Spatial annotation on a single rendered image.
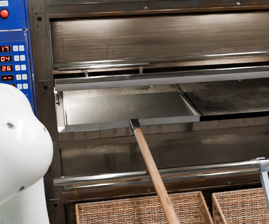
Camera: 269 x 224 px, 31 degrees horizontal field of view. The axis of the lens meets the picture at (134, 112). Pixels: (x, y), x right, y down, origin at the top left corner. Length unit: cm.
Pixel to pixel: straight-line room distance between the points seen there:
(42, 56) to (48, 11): 17
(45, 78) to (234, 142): 85
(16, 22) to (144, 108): 69
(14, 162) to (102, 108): 141
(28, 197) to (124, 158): 108
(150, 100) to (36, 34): 66
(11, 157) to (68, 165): 127
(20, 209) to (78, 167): 103
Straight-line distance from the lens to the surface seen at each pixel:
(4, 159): 75
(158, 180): 152
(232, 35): 194
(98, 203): 208
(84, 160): 200
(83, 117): 205
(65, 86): 171
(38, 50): 183
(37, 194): 99
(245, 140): 214
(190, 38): 189
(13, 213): 100
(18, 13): 177
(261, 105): 223
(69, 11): 180
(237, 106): 220
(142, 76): 174
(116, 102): 219
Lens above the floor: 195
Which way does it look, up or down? 21 degrees down
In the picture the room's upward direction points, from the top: 1 degrees counter-clockwise
